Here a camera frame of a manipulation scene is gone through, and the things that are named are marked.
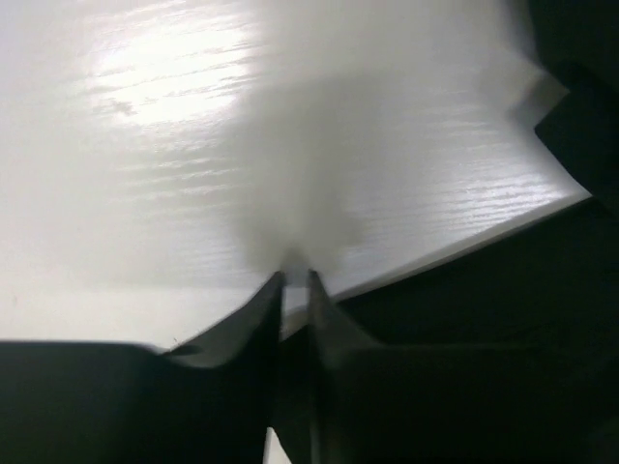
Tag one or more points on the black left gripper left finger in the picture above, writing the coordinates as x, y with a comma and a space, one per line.
208, 400

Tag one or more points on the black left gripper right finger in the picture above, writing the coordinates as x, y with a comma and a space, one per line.
367, 397

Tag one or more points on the black shorts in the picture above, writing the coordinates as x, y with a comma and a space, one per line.
525, 329

